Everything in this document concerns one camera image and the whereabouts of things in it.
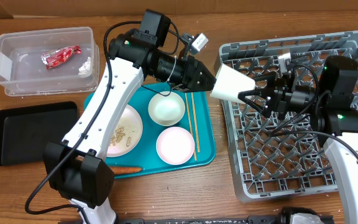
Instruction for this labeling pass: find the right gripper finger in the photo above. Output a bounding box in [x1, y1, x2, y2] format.
[237, 88, 273, 117]
[254, 71, 278, 83]

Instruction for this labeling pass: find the red snack wrapper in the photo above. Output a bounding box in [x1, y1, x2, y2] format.
[41, 45, 81, 70]

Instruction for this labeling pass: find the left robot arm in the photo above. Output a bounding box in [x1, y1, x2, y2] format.
[43, 9, 216, 223]

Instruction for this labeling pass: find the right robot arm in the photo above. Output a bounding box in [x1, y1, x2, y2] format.
[238, 55, 358, 223]

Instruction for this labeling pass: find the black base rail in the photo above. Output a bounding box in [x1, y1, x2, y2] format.
[57, 207, 335, 224]

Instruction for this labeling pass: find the rice pile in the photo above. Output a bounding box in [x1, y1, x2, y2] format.
[116, 118, 139, 138]

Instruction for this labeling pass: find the clear plastic bin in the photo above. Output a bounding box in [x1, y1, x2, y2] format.
[0, 27, 99, 96]

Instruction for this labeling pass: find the peanut shells pile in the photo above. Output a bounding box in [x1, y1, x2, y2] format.
[110, 126, 133, 147]

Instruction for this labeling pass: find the teal serving tray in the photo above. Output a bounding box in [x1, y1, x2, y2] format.
[83, 82, 217, 180]

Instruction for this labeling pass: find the grey dishwasher rack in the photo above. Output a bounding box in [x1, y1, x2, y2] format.
[216, 30, 358, 202]

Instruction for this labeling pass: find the black plastic tray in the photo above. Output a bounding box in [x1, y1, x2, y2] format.
[0, 101, 78, 166]

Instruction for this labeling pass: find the white paper cup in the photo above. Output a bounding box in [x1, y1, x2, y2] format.
[210, 63, 255, 104]

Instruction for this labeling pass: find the orange carrot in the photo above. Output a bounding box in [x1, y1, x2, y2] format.
[110, 166, 142, 175]

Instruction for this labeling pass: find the pink bowl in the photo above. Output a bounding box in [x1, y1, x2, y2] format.
[156, 127, 195, 166]

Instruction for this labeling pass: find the pink plate with food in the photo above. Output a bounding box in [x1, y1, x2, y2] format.
[107, 105, 143, 157]

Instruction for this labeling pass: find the white bowl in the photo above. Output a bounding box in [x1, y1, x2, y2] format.
[148, 91, 185, 126]

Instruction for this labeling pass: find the white tissue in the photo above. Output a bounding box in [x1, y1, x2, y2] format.
[78, 57, 91, 76]

